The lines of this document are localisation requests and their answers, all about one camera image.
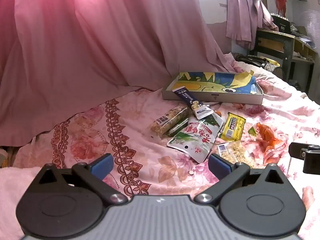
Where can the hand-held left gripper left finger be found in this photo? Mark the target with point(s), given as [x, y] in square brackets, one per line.
[102, 166]

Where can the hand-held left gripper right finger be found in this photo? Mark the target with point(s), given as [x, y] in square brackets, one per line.
[218, 166]

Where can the clear packet of nut pieces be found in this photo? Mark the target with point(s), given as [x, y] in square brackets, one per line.
[232, 151]

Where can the orange red snack packet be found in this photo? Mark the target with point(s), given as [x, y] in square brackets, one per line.
[270, 142]

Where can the green white snack pouch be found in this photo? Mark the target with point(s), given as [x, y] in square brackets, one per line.
[197, 137]

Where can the yellow snack packet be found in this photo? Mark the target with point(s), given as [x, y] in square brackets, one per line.
[232, 127]

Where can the small orange candy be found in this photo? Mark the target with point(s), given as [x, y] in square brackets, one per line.
[218, 112]

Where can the green striped snack packet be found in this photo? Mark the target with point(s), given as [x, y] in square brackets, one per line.
[178, 127]

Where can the grey cardboard box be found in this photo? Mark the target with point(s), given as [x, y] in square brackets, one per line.
[215, 97]

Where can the clear nut bar packet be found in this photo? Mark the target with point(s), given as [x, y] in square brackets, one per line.
[165, 122]

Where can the dark blue sachet packet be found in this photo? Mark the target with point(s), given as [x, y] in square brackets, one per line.
[186, 97]

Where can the floral bedsheet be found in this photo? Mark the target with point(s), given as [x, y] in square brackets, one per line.
[140, 155]

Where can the cartoon printed paper lining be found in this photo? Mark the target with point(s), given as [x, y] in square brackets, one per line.
[217, 80]

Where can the pink towel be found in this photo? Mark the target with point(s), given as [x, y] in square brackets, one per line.
[15, 187]

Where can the yellow item on handbag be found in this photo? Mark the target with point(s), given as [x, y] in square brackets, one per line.
[272, 61]

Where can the dark wooden desk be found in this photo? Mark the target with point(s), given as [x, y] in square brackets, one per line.
[272, 42]

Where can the pile of papers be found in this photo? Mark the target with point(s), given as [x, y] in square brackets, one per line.
[303, 38]

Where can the pink curtain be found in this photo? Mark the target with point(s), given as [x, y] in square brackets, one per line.
[75, 42]

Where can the black box with white print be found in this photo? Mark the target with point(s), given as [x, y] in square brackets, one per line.
[281, 23]

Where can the mauve tied curtain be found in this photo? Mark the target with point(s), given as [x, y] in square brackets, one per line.
[240, 12]

